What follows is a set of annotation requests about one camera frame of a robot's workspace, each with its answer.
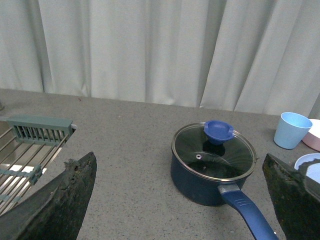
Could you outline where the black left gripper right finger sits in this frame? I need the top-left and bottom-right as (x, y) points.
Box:
(262, 153), (320, 240)

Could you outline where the green metal sink drying rack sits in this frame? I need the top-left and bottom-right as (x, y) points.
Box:
(0, 114), (74, 214)

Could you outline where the glass lid with blue knob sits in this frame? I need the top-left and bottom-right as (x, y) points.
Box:
(171, 122), (258, 182)

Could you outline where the light blue plastic plate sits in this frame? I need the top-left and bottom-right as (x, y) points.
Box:
(294, 153), (320, 183)

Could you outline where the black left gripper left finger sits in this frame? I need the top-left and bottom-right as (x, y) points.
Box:
(0, 152), (97, 240)

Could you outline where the dark blue saucepan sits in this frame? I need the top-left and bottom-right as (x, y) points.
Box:
(170, 121), (278, 240)

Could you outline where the white curtain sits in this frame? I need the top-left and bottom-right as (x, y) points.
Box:
(0, 0), (320, 119)

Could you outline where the pink plastic bowl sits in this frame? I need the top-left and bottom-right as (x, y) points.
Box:
(302, 119), (320, 152)

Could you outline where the light blue plastic cup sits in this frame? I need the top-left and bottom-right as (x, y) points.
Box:
(273, 112), (313, 150)

